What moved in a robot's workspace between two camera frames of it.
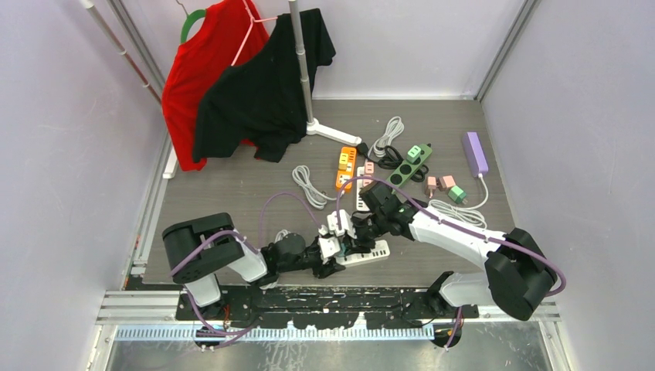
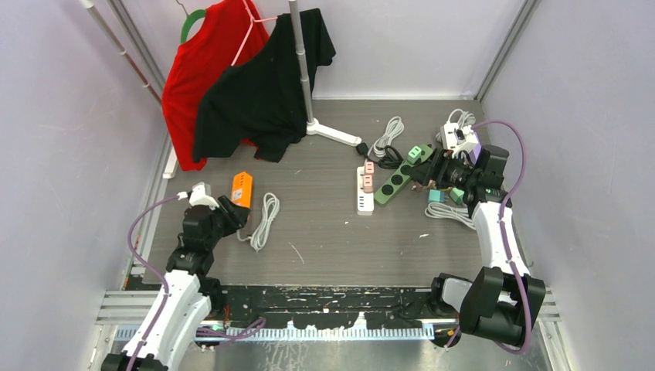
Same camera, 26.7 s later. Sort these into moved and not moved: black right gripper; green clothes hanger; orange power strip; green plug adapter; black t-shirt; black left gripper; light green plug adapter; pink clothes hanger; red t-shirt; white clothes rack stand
Moved: black right gripper; black left gripper; orange power strip
Not moved: white clothes rack stand; red t-shirt; black t-shirt; light green plug adapter; green clothes hanger; green plug adapter; pink clothes hanger
